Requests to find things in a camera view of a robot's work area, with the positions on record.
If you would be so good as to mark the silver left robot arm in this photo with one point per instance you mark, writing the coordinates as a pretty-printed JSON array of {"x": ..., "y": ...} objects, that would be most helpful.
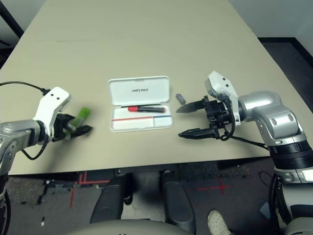
[{"x": 19, "y": 129}]

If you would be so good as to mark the green highlighter pen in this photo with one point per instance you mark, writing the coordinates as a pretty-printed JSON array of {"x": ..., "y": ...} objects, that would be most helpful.
[{"x": 84, "y": 113}]

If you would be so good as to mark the white plastic pencil case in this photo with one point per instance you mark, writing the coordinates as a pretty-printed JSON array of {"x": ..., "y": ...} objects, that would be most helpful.
[{"x": 146, "y": 98}]

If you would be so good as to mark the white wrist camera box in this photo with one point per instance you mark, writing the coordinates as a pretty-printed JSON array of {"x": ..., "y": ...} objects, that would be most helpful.
[
  {"x": 220, "y": 83},
  {"x": 51, "y": 100}
]

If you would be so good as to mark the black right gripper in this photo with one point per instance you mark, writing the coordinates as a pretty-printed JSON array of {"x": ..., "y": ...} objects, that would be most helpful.
[{"x": 218, "y": 117}]

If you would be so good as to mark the black marker with red cap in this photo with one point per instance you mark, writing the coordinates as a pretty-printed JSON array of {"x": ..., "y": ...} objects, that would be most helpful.
[{"x": 133, "y": 109}]

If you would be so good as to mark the dark grey robot leg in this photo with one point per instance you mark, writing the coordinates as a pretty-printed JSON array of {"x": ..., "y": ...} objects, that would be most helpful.
[
  {"x": 107, "y": 200},
  {"x": 177, "y": 200}
]

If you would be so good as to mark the red floor tape cross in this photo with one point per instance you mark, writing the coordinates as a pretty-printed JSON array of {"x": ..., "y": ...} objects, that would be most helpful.
[{"x": 221, "y": 187}]

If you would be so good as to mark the white perforated shoe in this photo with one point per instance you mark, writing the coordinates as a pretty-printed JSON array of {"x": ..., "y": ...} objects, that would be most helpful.
[{"x": 217, "y": 222}]

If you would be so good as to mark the dark grey left robot leg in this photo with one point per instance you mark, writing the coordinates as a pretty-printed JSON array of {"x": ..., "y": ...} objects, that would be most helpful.
[{"x": 107, "y": 200}]

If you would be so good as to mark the small blue-grey box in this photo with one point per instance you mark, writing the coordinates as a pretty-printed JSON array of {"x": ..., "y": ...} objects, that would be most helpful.
[{"x": 265, "y": 210}]

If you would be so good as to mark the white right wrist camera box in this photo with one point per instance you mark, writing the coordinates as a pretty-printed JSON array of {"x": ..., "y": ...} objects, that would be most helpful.
[{"x": 220, "y": 83}]

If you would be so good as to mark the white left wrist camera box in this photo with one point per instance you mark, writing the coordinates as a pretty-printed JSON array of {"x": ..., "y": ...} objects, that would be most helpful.
[{"x": 51, "y": 100}]

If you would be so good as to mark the small dark blue eraser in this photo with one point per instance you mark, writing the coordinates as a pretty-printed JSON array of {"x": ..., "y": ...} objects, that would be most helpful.
[{"x": 181, "y": 98}]

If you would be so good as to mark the dark grey right robot leg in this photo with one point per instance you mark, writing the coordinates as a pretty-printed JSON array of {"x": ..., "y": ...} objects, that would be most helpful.
[{"x": 177, "y": 200}]

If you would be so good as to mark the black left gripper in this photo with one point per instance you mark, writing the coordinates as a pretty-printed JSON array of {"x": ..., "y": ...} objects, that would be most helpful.
[{"x": 60, "y": 127}]

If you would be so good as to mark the silver robot torso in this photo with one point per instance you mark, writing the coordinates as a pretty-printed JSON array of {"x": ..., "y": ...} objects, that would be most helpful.
[{"x": 122, "y": 228}]

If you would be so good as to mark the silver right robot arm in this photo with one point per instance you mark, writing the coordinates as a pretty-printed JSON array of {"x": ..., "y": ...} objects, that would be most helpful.
[{"x": 276, "y": 122}]

